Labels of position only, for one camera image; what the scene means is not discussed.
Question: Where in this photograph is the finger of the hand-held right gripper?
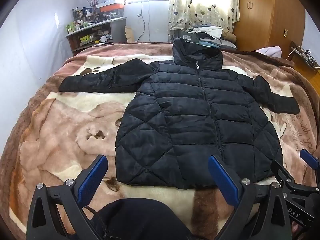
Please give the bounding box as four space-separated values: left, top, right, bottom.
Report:
299 149 320 188
271 159 300 193

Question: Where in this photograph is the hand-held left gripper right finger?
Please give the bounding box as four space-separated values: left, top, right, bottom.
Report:
208 155 292 240

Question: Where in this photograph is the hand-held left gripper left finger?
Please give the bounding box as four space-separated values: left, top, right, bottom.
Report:
26 155 109 240

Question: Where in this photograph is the black puffer jacket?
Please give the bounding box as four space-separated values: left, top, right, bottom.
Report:
58 37 300 190

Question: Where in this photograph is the pile of folded clothes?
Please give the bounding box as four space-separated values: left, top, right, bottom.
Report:
192 26 237 49

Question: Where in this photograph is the brown printed plush blanket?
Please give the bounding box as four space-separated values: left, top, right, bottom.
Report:
0 41 320 240

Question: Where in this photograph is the pale pink cloth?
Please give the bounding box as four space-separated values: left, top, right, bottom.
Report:
255 46 283 58

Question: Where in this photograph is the wooden wardrobe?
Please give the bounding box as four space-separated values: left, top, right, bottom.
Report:
232 0 307 60

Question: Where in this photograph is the black flat box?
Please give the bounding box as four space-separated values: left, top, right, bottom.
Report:
171 30 200 43

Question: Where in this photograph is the brown paper bag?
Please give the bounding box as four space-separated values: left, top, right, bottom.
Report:
124 26 136 43

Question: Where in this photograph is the grey shelf desk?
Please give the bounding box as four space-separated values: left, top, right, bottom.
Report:
65 17 127 55

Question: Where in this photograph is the cluster of bottles and jars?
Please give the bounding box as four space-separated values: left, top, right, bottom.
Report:
66 6 100 34

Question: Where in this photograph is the orange box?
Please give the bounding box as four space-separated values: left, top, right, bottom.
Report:
96 2 124 13

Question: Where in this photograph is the heart print curtain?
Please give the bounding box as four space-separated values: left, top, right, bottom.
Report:
168 0 240 43

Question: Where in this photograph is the hanging black cable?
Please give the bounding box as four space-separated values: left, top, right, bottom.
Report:
136 1 150 42

